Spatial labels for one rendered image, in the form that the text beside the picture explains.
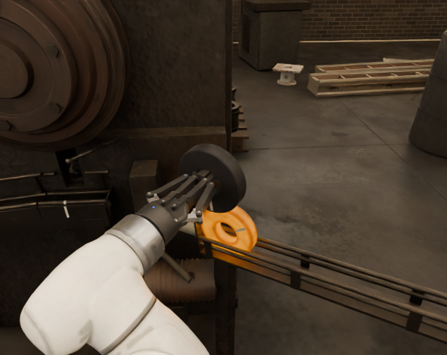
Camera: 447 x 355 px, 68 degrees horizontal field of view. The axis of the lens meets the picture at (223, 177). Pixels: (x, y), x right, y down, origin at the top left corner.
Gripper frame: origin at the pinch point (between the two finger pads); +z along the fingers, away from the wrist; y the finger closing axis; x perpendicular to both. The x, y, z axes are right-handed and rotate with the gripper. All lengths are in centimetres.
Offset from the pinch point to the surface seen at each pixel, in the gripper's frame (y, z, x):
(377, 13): -70, 715, -79
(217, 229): -3.0, 6.1, -23.0
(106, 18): -28.7, 6.3, 27.2
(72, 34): -32.0, -0.6, 25.2
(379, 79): -6, 373, -96
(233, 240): 1.8, 6.0, -24.8
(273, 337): 10, 24, -94
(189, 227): -11.2, 4.0, -24.5
